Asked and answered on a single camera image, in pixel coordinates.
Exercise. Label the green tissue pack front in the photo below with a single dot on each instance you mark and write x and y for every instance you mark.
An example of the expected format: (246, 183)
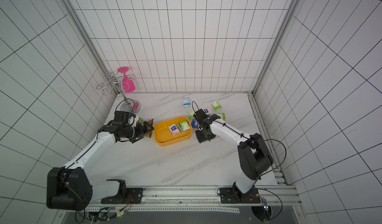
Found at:
(185, 125)

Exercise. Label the yellow plastic storage box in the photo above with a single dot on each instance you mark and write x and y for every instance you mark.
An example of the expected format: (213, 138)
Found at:
(163, 136)

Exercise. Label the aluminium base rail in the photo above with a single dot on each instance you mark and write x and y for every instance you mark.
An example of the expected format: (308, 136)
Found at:
(196, 198)

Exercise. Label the pink wine glass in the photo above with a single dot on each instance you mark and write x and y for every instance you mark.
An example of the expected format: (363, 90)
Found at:
(127, 83)

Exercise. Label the green tissue pack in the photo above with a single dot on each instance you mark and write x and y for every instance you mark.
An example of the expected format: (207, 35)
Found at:
(216, 106)
(185, 125)
(221, 115)
(191, 114)

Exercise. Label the chrome glass rack stand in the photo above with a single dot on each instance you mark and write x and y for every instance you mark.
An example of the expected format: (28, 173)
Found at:
(113, 84)

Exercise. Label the green red chips bag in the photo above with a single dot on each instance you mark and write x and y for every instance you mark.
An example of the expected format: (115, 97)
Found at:
(148, 126)

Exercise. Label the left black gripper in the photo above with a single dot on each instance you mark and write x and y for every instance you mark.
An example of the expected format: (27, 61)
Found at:
(141, 132)

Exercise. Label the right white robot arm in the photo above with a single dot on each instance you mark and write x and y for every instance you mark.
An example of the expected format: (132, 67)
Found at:
(255, 158)

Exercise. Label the dark blue tissue pack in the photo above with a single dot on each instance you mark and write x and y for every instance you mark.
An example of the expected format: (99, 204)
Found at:
(194, 124)

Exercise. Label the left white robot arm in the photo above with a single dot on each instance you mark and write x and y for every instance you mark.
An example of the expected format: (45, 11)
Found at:
(69, 187)

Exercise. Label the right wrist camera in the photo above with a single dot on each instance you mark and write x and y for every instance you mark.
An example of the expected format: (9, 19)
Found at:
(200, 115)

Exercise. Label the green tissue pack right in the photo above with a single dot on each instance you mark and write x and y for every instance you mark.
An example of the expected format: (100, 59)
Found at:
(221, 115)

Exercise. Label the light blue tissue pack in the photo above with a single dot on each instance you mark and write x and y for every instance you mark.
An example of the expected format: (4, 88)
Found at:
(186, 102)

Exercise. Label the pink white tissue pack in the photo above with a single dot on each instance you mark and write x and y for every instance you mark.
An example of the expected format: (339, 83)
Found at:
(174, 129)

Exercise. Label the green tissue pack far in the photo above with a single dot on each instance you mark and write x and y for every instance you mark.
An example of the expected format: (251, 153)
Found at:
(216, 106)

